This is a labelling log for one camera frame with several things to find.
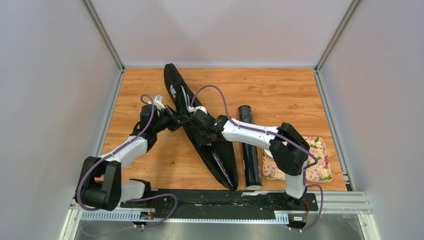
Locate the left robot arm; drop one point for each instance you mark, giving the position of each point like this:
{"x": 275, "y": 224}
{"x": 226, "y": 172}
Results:
{"x": 100, "y": 185}

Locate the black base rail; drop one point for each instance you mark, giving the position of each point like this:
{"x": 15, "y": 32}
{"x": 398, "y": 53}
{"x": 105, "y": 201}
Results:
{"x": 221, "y": 204}

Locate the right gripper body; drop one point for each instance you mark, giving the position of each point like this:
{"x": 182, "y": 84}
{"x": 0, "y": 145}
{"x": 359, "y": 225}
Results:
{"x": 202, "y": 138}

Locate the black shuttlecock tube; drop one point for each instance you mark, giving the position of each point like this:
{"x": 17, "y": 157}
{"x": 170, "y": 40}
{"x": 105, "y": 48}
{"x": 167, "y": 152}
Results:
{"x": 250, "y": 154}

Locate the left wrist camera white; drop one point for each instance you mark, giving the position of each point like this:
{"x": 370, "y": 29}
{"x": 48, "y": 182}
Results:
{"x": 157, "y": 101}

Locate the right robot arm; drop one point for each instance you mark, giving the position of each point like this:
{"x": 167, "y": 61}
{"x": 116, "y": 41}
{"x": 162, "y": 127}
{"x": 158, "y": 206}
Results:
{"x": 288, "y": 148}

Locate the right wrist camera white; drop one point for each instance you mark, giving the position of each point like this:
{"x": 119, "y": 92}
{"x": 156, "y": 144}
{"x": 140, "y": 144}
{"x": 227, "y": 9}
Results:
{"x": 193, "y": 109}

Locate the floral tray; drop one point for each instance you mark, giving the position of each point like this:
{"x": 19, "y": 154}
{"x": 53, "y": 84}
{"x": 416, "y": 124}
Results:
{"x": 319, "y": 173}

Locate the black Crossway racket bag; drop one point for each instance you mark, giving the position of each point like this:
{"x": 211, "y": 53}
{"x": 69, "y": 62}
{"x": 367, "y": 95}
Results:
{"x": 173, "y": 81}

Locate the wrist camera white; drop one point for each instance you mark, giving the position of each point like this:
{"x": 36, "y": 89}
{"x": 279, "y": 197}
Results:
{"x": 193, "y": 109}
{"x": 157, "y": 101}

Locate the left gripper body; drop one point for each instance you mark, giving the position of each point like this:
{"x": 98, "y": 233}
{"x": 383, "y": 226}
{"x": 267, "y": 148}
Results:
{"x": 167, "y": 119}

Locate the silver badminton racket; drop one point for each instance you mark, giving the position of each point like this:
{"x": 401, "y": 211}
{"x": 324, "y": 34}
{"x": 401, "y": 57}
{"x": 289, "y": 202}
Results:
{"x": 186, "y": 97}
{"x": 220, "y": 164}

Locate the white bowl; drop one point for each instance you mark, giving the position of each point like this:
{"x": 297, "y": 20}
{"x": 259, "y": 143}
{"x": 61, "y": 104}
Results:
{"x": 267, "y": 154}

